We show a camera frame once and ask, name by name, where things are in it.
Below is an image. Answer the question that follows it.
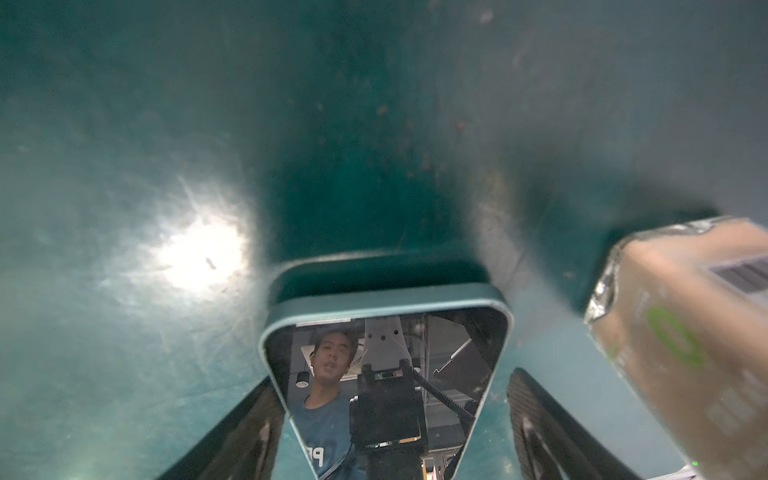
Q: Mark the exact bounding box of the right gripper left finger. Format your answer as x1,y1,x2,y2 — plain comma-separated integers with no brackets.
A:
160,379,285,480

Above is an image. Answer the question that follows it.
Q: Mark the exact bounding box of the small jar black lid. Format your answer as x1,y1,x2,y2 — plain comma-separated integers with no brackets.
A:
584,216,767,479

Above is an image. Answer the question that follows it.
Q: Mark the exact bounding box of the green-edged phone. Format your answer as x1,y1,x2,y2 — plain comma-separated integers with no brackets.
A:
261,283,514,479

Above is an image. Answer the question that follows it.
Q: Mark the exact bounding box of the green table mat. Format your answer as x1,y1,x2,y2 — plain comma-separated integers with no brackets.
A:
1,1,767,479

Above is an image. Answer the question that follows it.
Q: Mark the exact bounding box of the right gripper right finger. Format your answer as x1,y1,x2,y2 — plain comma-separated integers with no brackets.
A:
507,368,638,479

